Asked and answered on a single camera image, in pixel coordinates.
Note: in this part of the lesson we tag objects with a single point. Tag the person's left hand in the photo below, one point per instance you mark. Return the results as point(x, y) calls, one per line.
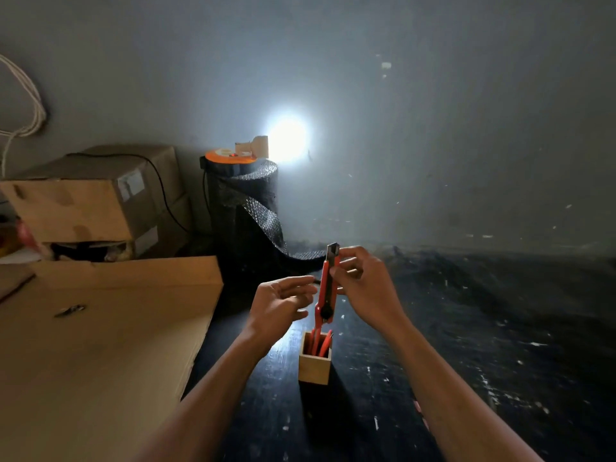
point(274, 307)

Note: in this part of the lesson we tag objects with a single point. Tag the person's right hand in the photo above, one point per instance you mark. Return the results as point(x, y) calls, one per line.
point(373, 293)

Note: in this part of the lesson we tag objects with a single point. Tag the person's left thumb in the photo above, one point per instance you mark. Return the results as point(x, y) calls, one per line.
point(294, 281)

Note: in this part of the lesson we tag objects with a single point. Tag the person's right thumb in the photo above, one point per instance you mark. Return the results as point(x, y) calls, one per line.
point(341, 279)

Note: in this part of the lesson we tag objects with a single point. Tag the person's left middle finger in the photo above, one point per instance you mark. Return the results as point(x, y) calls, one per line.
point(301, 301)

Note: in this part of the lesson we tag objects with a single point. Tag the red utility knife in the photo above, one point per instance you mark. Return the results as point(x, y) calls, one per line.
point(328, 288)

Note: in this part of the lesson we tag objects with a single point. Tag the person's right forearm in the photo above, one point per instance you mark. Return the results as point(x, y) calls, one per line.
point(447, 404)

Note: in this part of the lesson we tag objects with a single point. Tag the person's left forearm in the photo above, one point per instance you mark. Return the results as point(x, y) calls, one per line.
point(211, 399)

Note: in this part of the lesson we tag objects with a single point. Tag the red cutter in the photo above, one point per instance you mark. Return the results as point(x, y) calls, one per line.
point(326, 344)
point(313, 342)

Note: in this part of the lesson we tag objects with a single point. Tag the small wooden holder box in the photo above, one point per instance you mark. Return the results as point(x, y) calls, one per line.
point(313, 368)

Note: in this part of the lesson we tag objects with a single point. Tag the black bubble wrap roll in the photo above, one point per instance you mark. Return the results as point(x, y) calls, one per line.
point(250, 211)

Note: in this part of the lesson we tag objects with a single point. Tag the orange tape roll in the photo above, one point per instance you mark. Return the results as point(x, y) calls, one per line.
point(230, 157)

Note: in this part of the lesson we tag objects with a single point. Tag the small beige cardboard piece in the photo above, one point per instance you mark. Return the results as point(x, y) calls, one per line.
point(254, 147)

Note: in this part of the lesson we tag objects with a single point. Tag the bright round lamp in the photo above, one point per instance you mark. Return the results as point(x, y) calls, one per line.
point(288, 138)

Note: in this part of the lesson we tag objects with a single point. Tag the large flat cardboard sheet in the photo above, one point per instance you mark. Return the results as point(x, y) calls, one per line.
point(96, 360)

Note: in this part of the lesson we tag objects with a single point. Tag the brown cardboard box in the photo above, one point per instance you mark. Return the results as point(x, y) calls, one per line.
point(86, 202)

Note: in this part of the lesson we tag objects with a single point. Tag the small metal piece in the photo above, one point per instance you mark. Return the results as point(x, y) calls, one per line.
point(70, 310)

